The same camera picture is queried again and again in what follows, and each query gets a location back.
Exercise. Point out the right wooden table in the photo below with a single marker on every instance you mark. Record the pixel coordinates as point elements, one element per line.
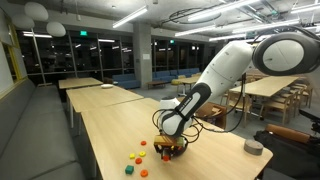
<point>268,86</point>

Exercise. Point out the wooden table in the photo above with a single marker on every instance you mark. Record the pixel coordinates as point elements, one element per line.
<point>78,82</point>
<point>89,98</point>
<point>268,86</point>

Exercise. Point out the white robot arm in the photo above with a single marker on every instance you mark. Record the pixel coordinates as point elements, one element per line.
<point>283,54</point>

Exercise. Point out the wrist camera with wood mount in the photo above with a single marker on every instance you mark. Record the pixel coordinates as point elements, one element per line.
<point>164,140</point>

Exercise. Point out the brown leather chair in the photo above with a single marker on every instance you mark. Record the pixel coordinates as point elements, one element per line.
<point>288,133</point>

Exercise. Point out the white plate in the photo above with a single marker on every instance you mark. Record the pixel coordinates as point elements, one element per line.
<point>106,86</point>

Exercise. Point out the grey round speaker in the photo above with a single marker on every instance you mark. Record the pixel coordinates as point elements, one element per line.
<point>253,147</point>

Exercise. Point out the blue sofa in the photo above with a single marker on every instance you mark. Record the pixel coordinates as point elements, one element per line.
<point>127,81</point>

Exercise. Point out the green cube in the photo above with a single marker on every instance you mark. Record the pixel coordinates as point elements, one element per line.
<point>129,169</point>

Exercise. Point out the middle wooden table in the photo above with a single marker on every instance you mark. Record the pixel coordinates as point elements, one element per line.
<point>89,98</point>

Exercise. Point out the yellow block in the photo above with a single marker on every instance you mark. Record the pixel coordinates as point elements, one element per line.
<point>132,156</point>

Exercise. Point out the grey bench seat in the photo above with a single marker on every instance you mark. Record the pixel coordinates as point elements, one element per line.
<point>35,143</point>

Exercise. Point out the black bowl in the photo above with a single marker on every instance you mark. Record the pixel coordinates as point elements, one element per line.
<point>179,150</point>

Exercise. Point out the far wooden table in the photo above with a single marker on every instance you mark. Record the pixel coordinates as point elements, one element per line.
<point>78,82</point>

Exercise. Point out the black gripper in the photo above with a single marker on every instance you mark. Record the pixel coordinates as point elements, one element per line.
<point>164,150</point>

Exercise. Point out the wooden chair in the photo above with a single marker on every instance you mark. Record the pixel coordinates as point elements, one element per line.
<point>241,103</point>

